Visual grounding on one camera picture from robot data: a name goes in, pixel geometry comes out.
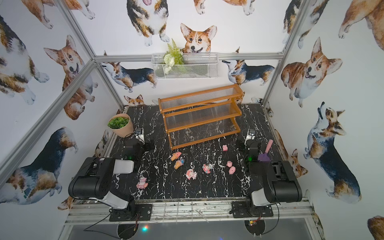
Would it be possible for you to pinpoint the pink hooded bunny doll figure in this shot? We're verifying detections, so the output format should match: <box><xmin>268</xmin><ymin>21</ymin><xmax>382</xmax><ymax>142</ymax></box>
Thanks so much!
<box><xmin>136</xmin><ymin>177</ymin><xmax>149</xmax><ymax>190</ymax></box>

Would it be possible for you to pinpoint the pink white bunny doll figure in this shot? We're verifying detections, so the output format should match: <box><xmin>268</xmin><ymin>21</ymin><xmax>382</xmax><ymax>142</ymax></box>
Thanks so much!
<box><xmin>186</xmin><ymin>169</ymin><xmax>198</xmax><ymax>180</ymax></box>

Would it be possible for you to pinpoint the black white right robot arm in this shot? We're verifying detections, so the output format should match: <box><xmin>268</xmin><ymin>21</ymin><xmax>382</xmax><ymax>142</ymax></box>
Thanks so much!
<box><xmin>237</xmin><ymin>139</ymin><xmax>303</xmax><ymax>207</ymax></box>

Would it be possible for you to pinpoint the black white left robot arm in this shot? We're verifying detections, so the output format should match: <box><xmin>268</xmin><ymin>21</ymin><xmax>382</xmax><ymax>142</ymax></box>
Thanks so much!
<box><xmin>68</xmin><ymin>138</ymin><xmax>155</xmax><ymax>212</ymax></box>

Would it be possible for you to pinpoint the pink ice cream cone toy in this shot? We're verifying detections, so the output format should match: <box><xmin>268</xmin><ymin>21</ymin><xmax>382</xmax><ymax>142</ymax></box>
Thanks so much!
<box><xmin>171</xmin><ymin>152</ymin><xmax>182</xmax><ymax>162</ymax></box>

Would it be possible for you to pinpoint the blue pink ice cream toy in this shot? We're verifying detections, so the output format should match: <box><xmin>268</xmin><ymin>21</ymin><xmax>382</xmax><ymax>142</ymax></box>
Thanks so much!
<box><xmin>174</xmin><ymin>158</ymin><xmax>185</xmax><ymax>170</ymax></box>

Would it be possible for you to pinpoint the pink pot with green succulent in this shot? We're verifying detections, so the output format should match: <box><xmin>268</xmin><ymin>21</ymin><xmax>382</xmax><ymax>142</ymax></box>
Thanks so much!
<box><xmin>108</xmin><ymin>114</ymin><xmax>134</xmax><ymax>138</ymax></box>

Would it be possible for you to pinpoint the orange wooden two-tier shelf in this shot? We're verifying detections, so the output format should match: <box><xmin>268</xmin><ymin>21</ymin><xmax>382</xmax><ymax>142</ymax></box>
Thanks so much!
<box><xmin>158</xmin><ymin>84</ymin><xmax>244</xmax><ymax>150</ymax></box>

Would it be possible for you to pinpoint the artificial fern with white flowers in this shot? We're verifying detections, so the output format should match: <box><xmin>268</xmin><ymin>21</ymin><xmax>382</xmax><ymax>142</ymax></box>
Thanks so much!
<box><xmin>163</xmin><ymin>39</ymin><xmax>185</xmax><ymax>75</ymax></box>

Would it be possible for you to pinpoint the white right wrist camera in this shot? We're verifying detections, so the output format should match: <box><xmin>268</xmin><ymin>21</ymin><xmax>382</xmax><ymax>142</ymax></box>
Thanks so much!
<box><xmin>245</xmin><ymin>129</ymin><xmax>256</xmax><ymax>145</ymax></box>

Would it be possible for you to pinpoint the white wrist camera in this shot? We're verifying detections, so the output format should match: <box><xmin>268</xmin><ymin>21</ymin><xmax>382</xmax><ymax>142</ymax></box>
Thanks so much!
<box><xmin>134</xmin><ymin>128</ymin><xmax>145</xmax><ymax>144</ymax></box>
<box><xmin>245</xmin><ymin>129</ymin><xmax>256</xmax><ymax>145</ymax></box>

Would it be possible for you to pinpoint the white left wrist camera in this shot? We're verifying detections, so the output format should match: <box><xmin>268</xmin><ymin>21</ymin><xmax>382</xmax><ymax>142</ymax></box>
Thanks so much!
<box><xmin>134</xmin><ymin>128</ymin><xmax>145</xmax><ymax>144</ymax></box>

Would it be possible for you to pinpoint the purple spatula with pink handle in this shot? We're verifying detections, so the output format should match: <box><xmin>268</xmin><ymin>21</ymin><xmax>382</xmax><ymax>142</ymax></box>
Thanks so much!
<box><xmin>258</xmin><ymin>140</ymin><xmax>274</xmax><ymax>162</ymax></box>

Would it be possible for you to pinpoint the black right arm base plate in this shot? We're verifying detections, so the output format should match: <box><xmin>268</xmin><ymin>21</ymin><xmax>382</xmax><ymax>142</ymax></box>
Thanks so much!
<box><xmin>229</xmin><ymin>201</ymin><xmax>274</xmax><ymax>219</ymax></box>

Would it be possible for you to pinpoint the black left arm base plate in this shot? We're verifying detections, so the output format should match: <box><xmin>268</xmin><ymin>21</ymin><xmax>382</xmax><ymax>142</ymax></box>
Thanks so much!
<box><xmin>109</xmin><ymin>204</ymin><xmax>153</xmax><ymax>222</ymax></box>

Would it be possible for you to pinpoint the white wire wall basket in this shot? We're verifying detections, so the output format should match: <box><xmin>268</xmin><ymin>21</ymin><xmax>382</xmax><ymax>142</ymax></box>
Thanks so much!
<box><xmin>151</xmin><ymin>53</ymin><xmax>219</xmax><ymax>80</ymax></box>

